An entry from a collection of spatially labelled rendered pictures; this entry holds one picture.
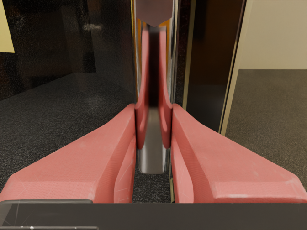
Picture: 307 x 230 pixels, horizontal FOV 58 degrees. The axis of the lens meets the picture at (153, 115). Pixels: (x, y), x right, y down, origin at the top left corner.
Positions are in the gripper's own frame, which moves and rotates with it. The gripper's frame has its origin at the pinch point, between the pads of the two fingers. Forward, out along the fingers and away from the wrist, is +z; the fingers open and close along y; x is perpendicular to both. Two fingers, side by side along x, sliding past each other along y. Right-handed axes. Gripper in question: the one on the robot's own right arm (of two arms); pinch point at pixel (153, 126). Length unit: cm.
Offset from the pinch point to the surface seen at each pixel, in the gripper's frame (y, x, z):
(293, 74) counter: -30, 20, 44
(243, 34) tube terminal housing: -5.1, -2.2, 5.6
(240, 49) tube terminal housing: -5.0, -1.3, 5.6
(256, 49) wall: -23, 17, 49
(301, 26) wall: -31, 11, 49
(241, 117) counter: -15.0, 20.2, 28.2
